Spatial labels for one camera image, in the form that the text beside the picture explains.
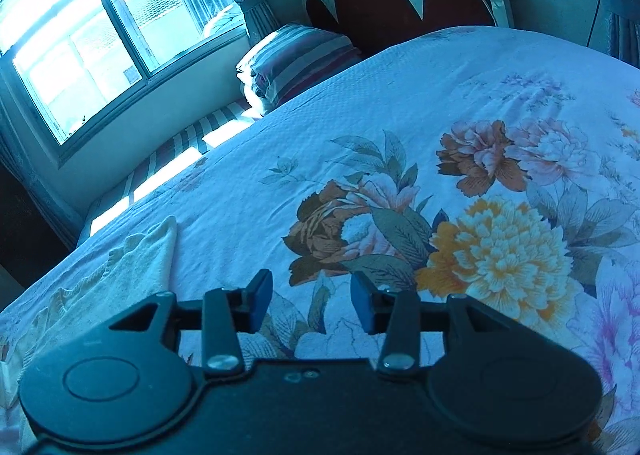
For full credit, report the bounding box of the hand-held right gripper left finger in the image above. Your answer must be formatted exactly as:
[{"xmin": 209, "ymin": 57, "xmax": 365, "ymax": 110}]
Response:
[{"xmin": 107, "ymin": 269, "xmax": 274, "ymax": 377}]

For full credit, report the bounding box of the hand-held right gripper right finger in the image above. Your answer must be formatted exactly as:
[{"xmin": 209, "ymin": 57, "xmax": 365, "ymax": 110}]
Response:
[{"xmin": 350, "ymin": 271, "xmax": 508, "ymax": 379}]

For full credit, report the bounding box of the cream knitted sweater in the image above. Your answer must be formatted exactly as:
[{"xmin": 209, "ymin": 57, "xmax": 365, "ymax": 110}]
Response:
[{"xmin": 0, "ymin": 215, "xmax": 179, "ymax": 368}]

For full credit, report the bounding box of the floral blanket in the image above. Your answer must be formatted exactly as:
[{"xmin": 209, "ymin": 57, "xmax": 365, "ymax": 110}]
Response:
[{"xmin": 0, "ymin": 25, "xmax": 640, "ymax": 455}]

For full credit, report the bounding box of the striped bed sheet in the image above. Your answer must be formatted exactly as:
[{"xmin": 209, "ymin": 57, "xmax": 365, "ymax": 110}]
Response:
[{"xmin": 75, "ymin": 100, "xmax": 262, "ymax": 237}]

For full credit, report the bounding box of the striped pillow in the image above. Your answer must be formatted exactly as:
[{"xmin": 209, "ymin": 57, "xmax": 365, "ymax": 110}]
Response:
[{"xmin": 236, "ymin": 22, "xmax": 364, "ymax": 116}]

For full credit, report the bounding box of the window with dark frame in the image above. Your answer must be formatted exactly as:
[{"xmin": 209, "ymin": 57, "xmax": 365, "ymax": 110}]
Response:
[{"xmin": 0, "ymin": 0, "xmax": 249, "ymax": 159}]

